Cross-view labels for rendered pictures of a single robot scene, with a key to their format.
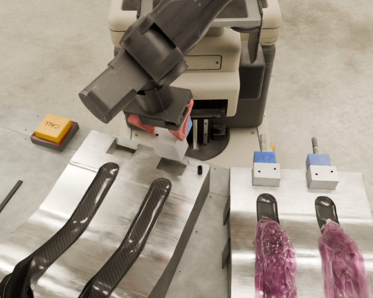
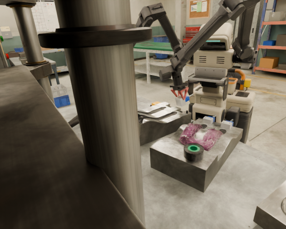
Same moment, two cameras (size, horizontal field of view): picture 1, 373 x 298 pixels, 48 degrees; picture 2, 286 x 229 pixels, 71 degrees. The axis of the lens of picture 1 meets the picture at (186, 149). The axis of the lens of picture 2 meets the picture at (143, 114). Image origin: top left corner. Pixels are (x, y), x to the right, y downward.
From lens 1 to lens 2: 0.77 m
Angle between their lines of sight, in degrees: 38
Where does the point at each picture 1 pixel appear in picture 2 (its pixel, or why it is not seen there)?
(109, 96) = (163, 71)
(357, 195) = (236, 132)
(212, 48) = (213, 96)
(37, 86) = not seen: hidden behind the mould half
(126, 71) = (169, 67)
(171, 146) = (179, 99)
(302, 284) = (197, 134)
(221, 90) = (213, 111)
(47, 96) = not seen: hidden behind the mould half
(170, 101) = (180, 83)
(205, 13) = (185, 52)
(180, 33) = (180, 57)
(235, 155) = not seen: hidden behind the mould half
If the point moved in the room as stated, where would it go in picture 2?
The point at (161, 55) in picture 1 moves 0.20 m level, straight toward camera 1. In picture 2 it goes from (176, 62) to (160, 69)
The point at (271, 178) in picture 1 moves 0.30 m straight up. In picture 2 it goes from (208, 120) to (212, 68)
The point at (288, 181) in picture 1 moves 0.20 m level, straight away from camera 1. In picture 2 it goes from (214, 124) to (236, 115)
